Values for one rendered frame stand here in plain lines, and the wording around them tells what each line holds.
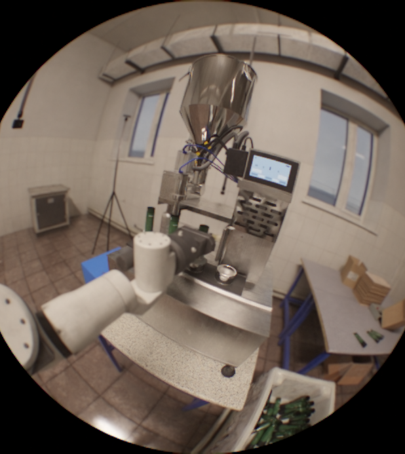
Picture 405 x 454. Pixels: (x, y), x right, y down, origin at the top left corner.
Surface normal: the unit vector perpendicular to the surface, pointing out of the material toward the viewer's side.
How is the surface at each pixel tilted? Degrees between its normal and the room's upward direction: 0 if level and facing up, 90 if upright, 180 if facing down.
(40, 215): 90
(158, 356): 0
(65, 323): 33
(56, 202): 90
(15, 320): 43
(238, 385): 0
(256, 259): 90
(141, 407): 0
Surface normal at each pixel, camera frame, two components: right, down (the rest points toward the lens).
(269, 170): -0.40, 0.22
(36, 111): 0.90, 0.31
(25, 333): 0.77, -0.47
